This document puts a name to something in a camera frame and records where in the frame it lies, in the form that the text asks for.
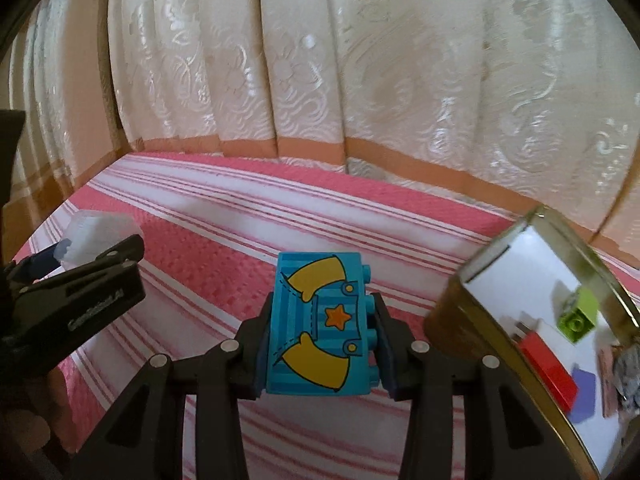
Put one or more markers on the green toy brick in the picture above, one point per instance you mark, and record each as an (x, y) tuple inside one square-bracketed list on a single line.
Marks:
[(579, 314)]

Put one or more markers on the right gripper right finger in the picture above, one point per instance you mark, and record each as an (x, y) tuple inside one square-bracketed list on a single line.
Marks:
[(506, 436)]

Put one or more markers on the pink striped bedspread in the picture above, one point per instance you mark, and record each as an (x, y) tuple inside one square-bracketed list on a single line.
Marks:
[(212, 230)]

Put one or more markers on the white cork-sided box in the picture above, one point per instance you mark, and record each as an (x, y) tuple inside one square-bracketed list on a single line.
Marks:
[(519, 326)]

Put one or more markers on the blue patterned toy block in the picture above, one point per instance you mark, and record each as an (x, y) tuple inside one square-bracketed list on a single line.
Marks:
[(320, 341)]

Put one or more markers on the gold metal tin box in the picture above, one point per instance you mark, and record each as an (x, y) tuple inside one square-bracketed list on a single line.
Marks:
[(460, 325)]

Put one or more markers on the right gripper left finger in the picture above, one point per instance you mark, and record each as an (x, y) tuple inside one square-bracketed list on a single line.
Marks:
[(141, 435)]

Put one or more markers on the red toy brick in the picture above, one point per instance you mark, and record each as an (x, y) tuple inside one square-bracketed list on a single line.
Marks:
[(551, 371)]

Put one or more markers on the cream floral curtain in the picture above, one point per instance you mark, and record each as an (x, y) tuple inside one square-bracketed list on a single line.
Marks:
[(506, 103)]

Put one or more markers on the white paper tin liner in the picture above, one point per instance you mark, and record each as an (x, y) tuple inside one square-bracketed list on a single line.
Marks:
[(525, 276)]

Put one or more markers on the black glossy bundle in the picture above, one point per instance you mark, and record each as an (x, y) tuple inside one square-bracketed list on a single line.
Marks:
[(626, 378)]

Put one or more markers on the purple cube block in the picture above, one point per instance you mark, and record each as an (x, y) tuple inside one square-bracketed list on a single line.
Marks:
[(585, 401)]

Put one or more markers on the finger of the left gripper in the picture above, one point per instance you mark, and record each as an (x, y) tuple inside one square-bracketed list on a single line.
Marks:
[(63, 310), (36, 266)]

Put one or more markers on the copper embossed tin lid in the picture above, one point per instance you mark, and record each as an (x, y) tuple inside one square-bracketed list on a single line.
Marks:
[(606, 360)]

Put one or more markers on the white translucent plastic box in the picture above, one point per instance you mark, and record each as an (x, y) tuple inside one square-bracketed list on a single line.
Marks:
[(90, 233)]

